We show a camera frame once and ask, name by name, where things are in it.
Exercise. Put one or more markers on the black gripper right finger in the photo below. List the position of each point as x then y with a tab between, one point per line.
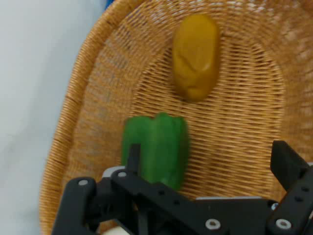
291	169

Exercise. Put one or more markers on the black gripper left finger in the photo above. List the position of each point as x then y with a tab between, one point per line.
117	195

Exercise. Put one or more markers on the woven wicker basket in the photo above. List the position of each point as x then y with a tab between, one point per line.
244	127

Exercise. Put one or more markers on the green bell pepper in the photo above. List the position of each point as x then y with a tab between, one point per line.
159	147

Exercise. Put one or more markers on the white table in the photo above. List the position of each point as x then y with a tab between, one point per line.
29	98

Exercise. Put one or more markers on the yellow-brown potato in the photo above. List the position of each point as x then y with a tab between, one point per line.
195	58

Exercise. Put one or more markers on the dark blue foam tile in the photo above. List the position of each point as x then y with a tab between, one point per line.
105	3

